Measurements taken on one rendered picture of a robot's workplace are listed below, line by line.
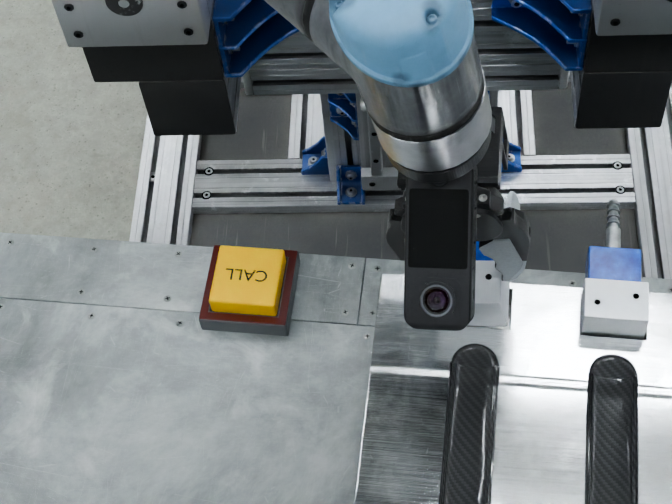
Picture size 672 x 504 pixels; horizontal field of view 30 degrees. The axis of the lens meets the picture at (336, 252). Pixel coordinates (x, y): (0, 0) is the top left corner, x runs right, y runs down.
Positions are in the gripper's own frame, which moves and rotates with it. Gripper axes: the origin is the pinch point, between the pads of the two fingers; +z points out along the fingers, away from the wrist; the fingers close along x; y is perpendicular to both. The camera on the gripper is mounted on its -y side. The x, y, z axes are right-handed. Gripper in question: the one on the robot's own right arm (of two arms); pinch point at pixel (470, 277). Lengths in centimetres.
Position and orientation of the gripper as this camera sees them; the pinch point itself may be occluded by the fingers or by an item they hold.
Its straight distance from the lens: 98.9
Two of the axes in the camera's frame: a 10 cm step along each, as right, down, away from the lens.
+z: 2.2, 4.2, 8.8
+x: -9.7, 0.0, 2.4
